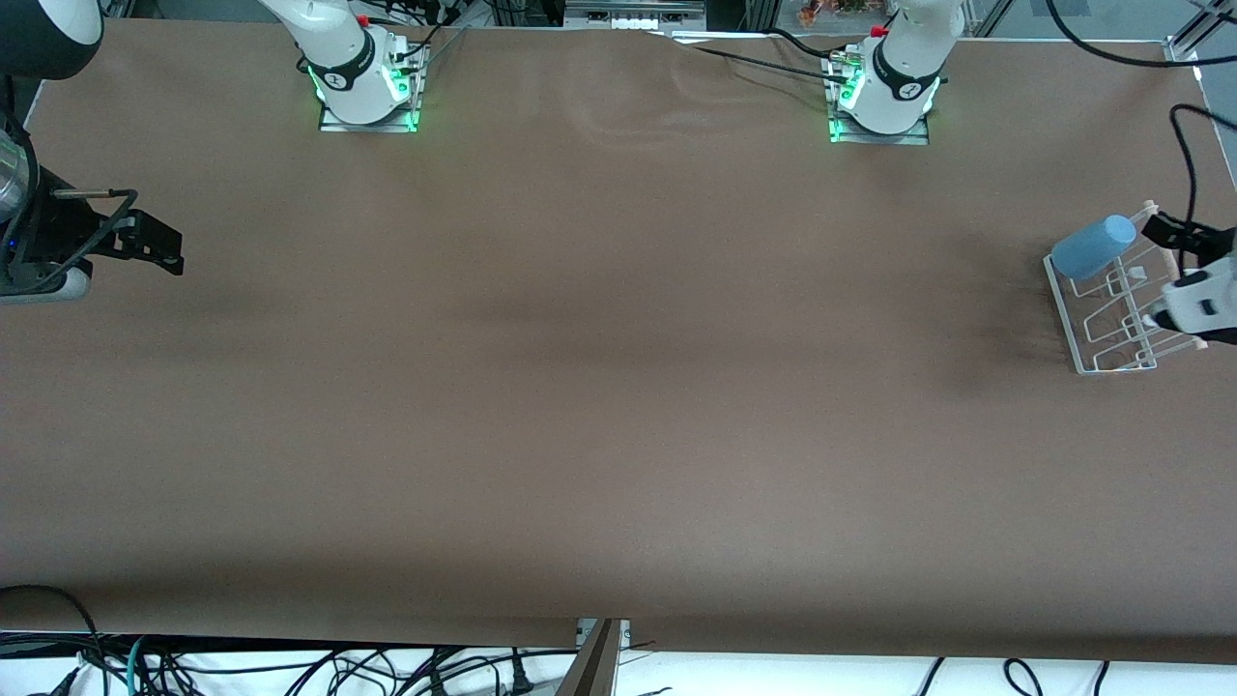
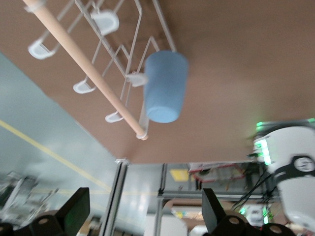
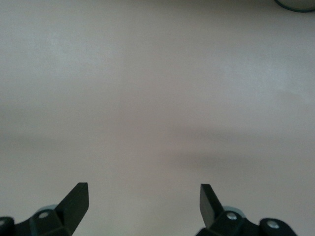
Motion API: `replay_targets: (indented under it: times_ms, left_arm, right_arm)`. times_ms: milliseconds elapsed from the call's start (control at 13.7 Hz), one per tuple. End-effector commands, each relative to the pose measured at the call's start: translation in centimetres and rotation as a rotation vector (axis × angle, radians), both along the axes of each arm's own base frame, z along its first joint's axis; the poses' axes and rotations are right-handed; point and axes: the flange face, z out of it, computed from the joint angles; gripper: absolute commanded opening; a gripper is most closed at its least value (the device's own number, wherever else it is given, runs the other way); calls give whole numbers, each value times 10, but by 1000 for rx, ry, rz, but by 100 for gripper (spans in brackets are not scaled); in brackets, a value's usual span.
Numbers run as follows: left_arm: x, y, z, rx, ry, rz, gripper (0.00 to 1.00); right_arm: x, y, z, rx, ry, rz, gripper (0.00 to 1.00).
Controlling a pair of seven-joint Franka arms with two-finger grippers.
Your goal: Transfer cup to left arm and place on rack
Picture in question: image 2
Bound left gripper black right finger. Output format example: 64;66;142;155
201;188;262;236

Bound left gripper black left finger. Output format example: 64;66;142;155
29;187;91;236

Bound blue plastic cup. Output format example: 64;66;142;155
142;50;189;123

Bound orange red cluttered item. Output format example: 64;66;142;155
189;162;245;183

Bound yellow label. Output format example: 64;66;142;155
169;169;190;183

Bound brown table cover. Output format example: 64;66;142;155
0;0;315;165

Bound aluminium frame corner profile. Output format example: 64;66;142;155
98;158;130;236

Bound long black table cable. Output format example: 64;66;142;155
233;169;274;212

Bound white wire cup rack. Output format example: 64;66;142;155
23;0;178;141

